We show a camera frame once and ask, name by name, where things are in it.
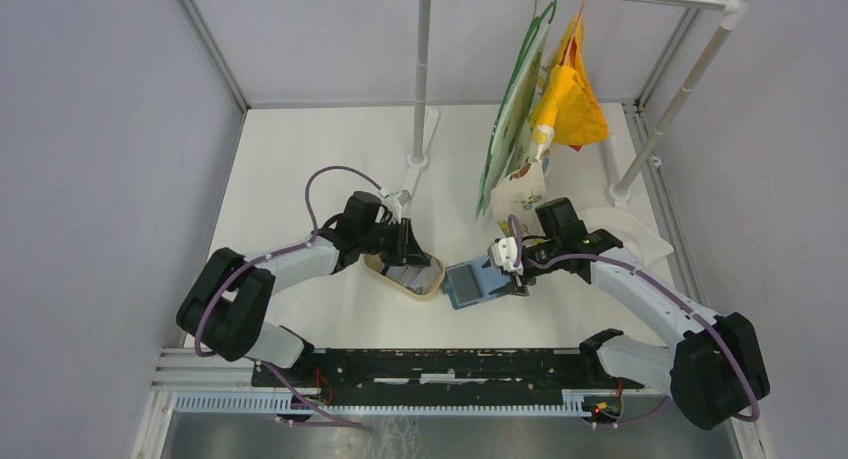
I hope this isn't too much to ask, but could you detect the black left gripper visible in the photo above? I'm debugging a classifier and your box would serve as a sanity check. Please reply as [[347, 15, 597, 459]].
[[359, 217, 431, 267]]

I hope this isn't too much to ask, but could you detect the beige oval card tray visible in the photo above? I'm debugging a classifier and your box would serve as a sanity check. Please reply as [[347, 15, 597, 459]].
[[363, 253, 446, 301]]

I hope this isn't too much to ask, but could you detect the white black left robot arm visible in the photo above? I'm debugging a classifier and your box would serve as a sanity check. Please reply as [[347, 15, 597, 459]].
[[176, 191, 435, 387]]

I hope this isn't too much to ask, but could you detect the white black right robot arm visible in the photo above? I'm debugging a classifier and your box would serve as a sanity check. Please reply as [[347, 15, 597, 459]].
[[488, 198, 770, 430]]

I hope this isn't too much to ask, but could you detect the silver VIP credit card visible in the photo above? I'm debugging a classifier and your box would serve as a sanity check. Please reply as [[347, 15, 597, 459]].
[[398, 267, 439, 295]]

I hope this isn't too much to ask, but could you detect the white cartoon print garment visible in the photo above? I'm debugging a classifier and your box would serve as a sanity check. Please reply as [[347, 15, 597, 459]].
[[477, 18, 553, 232]]

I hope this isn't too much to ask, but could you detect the white crumpled cloth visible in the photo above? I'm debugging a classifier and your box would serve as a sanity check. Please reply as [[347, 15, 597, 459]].
[[578, 207, 674, 266]]

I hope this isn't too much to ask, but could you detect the mint cartoon print cloth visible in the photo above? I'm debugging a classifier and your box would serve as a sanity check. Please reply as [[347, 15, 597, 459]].
[[476, 5, 555, 219]]

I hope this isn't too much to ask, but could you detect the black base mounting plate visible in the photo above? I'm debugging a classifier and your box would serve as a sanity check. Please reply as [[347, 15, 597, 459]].
[[251, 348, 643, 406]]

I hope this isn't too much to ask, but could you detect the yellow child shirt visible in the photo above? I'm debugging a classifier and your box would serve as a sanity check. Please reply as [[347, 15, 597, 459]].
[[529, 21, 610, 151]]

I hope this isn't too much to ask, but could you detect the green clothes hanger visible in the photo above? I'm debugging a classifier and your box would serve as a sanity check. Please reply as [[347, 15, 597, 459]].
[[474, 0, 559, 219]]

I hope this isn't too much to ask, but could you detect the pink clothes hanger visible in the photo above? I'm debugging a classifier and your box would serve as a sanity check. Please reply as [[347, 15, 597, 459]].
[[531, 0, 588, 69]]

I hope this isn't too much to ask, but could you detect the silver white clothes rack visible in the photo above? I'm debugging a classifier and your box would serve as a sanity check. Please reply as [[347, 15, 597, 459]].
[[401, 0, 758, 208]]

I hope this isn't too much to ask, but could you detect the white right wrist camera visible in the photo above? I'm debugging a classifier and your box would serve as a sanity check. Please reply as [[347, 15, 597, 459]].
[[487, 237, 523, 274]]

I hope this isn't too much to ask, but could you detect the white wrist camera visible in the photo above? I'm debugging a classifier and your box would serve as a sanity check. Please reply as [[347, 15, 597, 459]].
[[379, 188, 412, 222], [487, 237, 523, 274]]

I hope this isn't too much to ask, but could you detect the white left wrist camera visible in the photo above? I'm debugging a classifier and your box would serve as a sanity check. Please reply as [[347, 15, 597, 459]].
[[379, 188, 412, 222]]

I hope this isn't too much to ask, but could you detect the white slotted cable duct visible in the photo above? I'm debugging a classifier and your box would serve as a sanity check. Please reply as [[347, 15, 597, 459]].
[[174, 392, 591, 418]]

